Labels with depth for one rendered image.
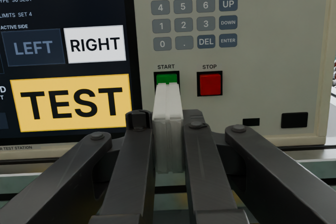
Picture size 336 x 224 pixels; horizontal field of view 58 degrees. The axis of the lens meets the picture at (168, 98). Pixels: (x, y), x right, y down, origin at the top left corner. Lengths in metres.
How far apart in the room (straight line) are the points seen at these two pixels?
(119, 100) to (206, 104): 0.08
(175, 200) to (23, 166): 0.14
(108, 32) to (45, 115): 0.10
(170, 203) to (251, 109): 0.11
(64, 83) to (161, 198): 0.13
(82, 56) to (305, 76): 0.20
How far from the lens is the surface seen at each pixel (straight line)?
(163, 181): 0.28
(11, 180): 0.31
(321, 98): 0.31
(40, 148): 0.32
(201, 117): 0.16
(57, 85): 0.29
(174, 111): 0.15
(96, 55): 0.27
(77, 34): 0.27
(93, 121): 0.29
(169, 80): 0.26
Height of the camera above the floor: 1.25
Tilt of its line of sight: 17 degrees down
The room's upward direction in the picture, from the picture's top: 3 degrees counter-clockwise
